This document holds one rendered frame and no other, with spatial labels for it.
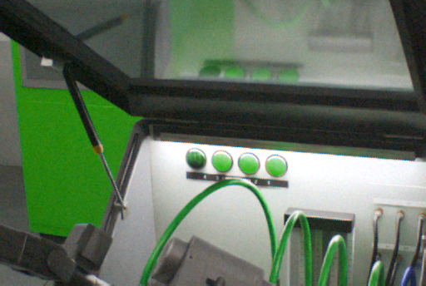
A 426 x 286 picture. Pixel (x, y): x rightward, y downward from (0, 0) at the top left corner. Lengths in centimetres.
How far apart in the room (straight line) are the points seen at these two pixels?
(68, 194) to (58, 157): 22
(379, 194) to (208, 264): 92
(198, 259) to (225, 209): 100
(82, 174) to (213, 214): 272
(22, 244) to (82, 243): 13
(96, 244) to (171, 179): 45
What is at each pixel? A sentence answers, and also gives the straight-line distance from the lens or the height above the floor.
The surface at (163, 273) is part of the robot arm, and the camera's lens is 74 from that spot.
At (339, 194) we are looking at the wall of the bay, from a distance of 163.
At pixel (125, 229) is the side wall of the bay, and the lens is 166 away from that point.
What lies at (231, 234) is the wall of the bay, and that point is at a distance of 173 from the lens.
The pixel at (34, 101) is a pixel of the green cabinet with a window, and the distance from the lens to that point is 444.
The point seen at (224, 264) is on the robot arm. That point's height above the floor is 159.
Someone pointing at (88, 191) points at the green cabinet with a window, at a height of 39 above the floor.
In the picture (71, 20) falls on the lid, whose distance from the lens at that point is 124.
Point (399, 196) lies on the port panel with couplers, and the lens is 160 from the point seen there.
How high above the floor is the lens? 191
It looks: 16 degrees down
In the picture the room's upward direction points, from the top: 2 degrees counter-clockwise
